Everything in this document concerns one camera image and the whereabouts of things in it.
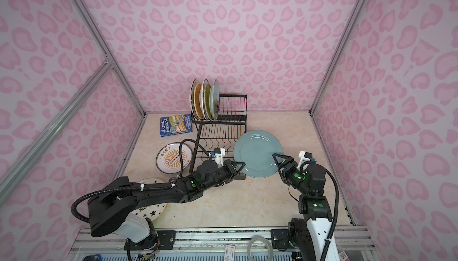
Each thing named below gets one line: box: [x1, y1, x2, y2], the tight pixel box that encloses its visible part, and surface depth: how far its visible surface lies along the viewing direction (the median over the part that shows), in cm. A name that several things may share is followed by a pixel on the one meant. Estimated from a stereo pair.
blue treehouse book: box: [159, 113, 193, 138], surface depth 112 cm
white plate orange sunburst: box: [155, 141, 194, 174], surface depth 100 cm
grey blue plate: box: [233, 129, 284, 179], surface depth 81 cm
